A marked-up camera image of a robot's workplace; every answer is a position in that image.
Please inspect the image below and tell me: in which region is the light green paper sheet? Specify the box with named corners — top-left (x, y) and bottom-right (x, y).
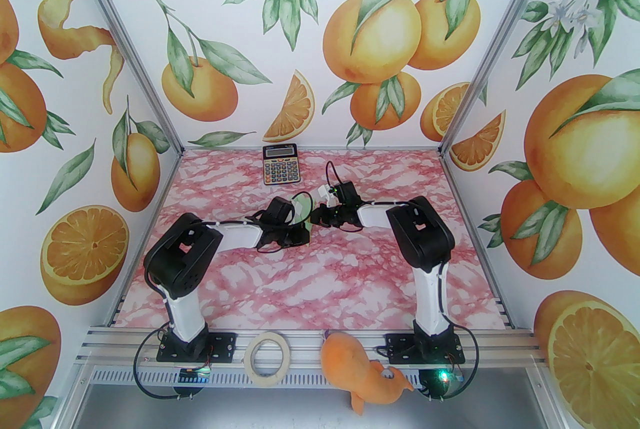
top-left (291, 193), bottom-right (319, 234)

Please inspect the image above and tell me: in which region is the black orange calculator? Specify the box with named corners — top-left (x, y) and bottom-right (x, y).
top-left (262, 143), bottom-right (299, 187)

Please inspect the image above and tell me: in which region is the orange plush toy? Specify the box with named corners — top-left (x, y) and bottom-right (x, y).
top-left (320, 334), bottom-right (415, 415)

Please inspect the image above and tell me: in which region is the beige masking tape roll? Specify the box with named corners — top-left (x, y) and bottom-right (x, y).
top-left (245, 332), bottom-right (292, 387)

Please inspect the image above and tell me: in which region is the small green circuit board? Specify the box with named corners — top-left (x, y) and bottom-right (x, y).
top-left (179, 367), bottom-right (213, 384)
top-left (429, 368), bottom-right (465, 388)

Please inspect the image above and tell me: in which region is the grey metal tray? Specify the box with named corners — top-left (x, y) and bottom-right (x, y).
top-left (60, 364), bottom-right (568, 429)

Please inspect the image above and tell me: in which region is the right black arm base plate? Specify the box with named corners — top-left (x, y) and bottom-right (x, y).
top-left (387, 333), bottom-right (466, 365)

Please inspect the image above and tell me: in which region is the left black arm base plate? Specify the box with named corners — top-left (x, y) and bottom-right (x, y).
top-left (156, 332), bottom-right (237, 364)

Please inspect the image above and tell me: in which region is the black base power cable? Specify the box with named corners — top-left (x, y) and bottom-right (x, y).
top-left (132, 331), bottom-right (213, 402)
top-left (420, 328), bottom-right (482, 403)

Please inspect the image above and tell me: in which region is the aluminium frame rail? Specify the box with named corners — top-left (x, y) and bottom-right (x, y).
top-left (75, 326), bottom-right (548, 370)

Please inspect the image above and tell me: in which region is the aluminium frame post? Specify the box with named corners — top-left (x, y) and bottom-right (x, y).
top-left (436, 0), bottom-right (575, 157)
top-left (57, 0), bottom-right (185, 157)

